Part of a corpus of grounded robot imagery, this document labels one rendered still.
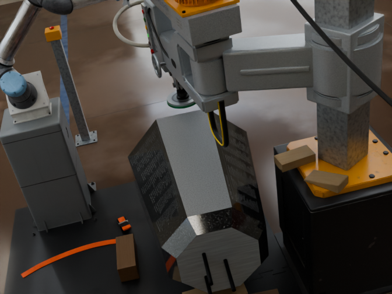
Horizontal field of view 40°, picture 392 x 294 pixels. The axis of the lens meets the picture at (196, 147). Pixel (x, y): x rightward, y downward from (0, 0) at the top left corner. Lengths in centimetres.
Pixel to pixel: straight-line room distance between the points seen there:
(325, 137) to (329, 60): 50
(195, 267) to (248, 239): 30
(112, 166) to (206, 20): 237
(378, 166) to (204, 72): 103
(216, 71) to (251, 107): 241
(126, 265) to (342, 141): 155
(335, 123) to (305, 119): 202
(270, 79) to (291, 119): 218
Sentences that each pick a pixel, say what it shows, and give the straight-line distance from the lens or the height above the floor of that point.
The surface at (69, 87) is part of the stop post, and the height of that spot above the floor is 56.
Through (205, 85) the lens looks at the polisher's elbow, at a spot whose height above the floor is 131.
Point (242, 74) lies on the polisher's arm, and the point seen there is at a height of 136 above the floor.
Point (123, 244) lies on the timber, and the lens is 360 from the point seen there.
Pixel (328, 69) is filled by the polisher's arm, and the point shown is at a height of 138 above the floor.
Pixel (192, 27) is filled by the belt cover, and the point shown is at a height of 166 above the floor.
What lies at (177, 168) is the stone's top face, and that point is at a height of 82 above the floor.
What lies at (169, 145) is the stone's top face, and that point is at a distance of 314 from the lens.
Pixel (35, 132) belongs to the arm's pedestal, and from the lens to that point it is 366.
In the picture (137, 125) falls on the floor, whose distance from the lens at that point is 505.
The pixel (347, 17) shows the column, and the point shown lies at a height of 162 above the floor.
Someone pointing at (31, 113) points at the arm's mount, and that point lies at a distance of 374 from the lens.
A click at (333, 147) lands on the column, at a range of 285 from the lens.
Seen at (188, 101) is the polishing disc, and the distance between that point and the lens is 344.
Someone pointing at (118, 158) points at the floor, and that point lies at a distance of 464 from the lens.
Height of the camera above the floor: 254
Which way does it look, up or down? 34 degrees down
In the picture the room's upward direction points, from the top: 10 degrees counter-clockwise
